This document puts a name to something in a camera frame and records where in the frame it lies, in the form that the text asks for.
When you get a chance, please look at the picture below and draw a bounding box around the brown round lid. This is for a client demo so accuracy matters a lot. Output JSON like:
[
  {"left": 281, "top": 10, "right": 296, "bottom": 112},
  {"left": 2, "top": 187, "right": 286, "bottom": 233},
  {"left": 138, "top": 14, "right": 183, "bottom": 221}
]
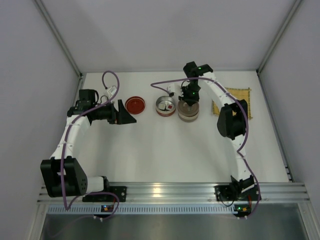
[{"left": 177, "top": 100, "right": 200, "bottom": 117}]

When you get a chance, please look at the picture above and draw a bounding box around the sushi roll with red centre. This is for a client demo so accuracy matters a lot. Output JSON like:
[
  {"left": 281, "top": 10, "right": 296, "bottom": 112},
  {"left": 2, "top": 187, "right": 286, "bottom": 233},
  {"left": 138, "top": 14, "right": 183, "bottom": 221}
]
[{"left": 165, "top": 103, "right": 175, "bottom": 112}]

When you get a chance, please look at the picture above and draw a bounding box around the dark sushi roll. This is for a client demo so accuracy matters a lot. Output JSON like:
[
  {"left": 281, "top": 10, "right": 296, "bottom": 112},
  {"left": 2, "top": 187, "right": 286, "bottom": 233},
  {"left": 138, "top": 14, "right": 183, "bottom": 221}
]
[{"left": 157, "top": 103, "right": 166, "bottom": 112}]

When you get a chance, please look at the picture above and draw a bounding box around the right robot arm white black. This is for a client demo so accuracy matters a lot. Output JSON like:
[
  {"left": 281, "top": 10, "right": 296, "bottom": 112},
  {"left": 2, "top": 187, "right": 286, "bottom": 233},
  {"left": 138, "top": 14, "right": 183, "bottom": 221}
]
[{"left": 177, "top": 61, "right": 256, "bottom": 199}]

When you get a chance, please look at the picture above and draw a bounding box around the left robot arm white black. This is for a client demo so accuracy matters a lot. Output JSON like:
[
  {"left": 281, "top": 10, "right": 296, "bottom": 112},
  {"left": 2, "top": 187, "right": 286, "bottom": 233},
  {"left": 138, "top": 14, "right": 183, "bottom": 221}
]
[{"left": 40, "top": 89, "right": 137, "bottom": 198}]

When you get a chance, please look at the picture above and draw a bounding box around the red metal lunch tin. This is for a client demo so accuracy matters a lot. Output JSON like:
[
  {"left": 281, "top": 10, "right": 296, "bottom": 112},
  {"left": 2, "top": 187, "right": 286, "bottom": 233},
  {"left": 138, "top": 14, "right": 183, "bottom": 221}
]
[{"left": 155, "top": 96, "right": 176, "bottom": 117}]

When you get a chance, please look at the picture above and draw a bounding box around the red round lid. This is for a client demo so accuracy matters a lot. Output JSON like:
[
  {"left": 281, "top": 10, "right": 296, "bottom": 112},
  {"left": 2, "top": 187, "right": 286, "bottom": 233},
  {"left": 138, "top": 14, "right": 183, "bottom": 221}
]
[{"left": 124, "top": 96, "right": 146, "bottom": 115}]

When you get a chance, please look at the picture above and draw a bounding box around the bamboo sushi mat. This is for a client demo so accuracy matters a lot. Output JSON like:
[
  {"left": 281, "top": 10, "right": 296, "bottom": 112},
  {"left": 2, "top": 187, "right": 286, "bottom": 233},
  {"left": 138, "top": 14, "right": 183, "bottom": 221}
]
[{"left": 211, "top": 87, "right": 253, "bottom": 120}]

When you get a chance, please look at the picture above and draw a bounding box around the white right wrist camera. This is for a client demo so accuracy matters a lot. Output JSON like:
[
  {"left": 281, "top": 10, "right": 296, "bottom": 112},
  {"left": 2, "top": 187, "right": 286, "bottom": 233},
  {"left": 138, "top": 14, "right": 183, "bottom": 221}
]
[{"left": 166, "top": 83, "right": 182, "bottom": 98}]

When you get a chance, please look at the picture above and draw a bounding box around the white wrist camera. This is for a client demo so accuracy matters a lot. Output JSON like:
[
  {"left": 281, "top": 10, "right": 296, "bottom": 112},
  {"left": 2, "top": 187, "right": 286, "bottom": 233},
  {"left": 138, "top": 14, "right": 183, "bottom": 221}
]
[
  {"left": 166, "top": 83, "right": 182, "bottom": 98},
  {"left": 104, "top": 85, "right": 118, "bottom": 99}
]

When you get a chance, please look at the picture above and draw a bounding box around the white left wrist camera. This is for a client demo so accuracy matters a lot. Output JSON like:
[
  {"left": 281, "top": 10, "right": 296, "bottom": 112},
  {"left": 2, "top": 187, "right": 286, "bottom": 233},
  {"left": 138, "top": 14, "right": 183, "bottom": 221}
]
[{"left": 104, "top": 85, "right": 118, "bottom": 99}]

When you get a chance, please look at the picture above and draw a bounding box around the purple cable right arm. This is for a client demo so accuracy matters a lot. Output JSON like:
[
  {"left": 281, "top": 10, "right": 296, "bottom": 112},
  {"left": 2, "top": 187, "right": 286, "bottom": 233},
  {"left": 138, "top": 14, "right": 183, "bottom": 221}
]
[{"left": 150, "top": 77, "right": 262, "bottom": 221}]

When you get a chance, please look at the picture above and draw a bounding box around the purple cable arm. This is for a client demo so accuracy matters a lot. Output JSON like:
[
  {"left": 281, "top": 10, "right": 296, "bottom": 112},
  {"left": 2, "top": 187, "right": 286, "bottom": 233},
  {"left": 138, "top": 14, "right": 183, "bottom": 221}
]
[
  {"left": 150, "top": 77, "right": 262, "bottom": 221},
  {"left": 59, "top": 71, "right": 121, "bottom": 223}
]

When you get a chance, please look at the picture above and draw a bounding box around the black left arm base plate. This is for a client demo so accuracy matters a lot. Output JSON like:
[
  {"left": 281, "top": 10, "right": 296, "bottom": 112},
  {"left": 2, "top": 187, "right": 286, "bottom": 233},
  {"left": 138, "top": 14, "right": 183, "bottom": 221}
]
[{"left": 82, "top": 186, "right": 127, "bottom": 203}]

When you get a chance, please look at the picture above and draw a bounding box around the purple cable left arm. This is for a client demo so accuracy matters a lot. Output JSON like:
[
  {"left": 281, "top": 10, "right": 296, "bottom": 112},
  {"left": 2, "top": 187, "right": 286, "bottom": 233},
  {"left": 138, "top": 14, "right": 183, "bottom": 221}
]
[{"left": 59, "top": 71, "right": 121, "bottom": 223}]

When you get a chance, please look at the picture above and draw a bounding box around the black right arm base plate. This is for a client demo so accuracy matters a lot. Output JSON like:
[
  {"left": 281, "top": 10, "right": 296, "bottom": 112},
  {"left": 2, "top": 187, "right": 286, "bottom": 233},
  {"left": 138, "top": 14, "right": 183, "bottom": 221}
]
[{"left": 214, "top": 184, "right": 262, "bottom": 203}]

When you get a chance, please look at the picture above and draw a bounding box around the slotted cable duct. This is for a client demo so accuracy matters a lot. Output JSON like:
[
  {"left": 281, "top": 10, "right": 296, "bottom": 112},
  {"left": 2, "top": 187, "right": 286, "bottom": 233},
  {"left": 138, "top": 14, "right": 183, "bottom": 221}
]
[{"left": 47, "top": 204, "right": 242, "bottom": 215}]

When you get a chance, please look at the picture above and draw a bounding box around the aluminium mounting rail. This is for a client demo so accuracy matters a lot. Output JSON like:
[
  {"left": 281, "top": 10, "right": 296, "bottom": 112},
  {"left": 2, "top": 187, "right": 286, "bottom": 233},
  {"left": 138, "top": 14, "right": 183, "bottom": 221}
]
[{"left": 37, "top": 181, "right": 311, "bottom": 204}]

